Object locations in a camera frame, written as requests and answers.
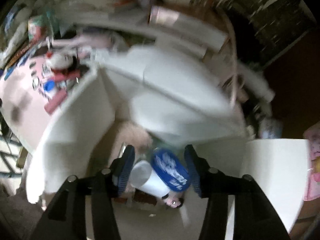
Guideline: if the blue ultra case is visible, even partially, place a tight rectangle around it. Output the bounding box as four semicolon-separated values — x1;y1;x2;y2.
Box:
150;148;191;192

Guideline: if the white cylinder cup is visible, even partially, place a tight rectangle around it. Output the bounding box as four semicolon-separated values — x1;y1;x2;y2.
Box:
130;160;170;198

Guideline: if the panda plush pouch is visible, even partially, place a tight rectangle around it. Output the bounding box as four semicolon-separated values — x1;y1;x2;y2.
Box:
161;192;184;209

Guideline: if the pink rectangular box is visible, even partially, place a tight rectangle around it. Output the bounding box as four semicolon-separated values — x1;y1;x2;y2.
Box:
44;89;67;115

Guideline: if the white storage box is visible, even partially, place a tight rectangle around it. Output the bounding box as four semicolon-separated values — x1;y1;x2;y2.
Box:
26;46;309;230

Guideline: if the blue cap white jar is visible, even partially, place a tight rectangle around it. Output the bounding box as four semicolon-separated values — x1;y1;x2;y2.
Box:
43;80;57;96

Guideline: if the red white fluffy hat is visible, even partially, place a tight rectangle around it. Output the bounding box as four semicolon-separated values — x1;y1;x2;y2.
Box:
46;53;80;76

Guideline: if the pink hair brush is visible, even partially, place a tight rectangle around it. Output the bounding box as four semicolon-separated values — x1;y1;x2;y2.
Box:
50;33;116;50

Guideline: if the pink printed desk mat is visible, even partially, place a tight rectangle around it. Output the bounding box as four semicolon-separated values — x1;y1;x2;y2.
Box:
0;55;83;151

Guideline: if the stack of books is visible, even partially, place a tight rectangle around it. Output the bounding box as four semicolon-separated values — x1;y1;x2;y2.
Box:
35;0;230;57

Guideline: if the colourful tissue pack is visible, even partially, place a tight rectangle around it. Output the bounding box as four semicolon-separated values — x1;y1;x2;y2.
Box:
28;15;47;41

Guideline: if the pink hanging wall organizer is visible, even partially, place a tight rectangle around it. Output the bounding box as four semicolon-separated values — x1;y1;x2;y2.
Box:
303;122;319;201

